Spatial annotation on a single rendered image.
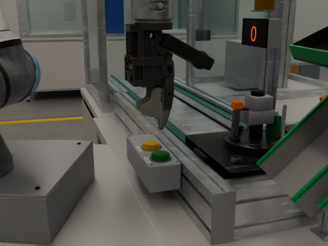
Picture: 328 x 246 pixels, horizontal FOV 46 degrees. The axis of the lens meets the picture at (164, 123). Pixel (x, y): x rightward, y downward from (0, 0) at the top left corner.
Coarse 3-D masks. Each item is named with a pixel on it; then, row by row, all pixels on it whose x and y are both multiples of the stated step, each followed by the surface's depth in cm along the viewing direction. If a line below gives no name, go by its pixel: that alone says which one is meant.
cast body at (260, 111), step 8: (248, 96) 82; (256, 96) 81; (264, 96) 81; (272, 96) 82; (248, 104) 83; (256, 104) 81; (264, 104) 81; (272, 104) 82; (240, 112) 84; (248, 112) 81; (256, 112) 81; (264, 112) 82; (272, 112) 82; (240, 120) 84; (248, 120) 81; (256, 120) 82; (264, 120) 82; (272, 120) 83
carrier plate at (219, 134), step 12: (216, 132) 95; (192, 144) 89; (204, 144) 87; (216, 144) 87; (216, 156) 80; (228, 156) 80; (240, 156) 80; (216, 168) 77; (228, 168) 73; (240, 168) 73; (252, 168) 73
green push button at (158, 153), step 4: (152, 152) 81; (156, 152) 81; (160, 152) 81; (164, 152) 81; (168, 152) 81; (152, 156) 80; (156, 156) 79; (160, 156) 79; (164, 156) 79; (168, 156) 80; (156, 160) 79; (160, 160) 79; (164, 160) 79
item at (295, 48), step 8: (320, 32) 58; (304, 40) 58; (312, 40) 59; (320, 40) 59; (296, 48) 57; (304, 48) 54; (312, 48) 52; (320, 48) 57; (296, 56) 58; (304, 56) 55; (312, 56) 53; (320, 56) 51; (320, 64) 52
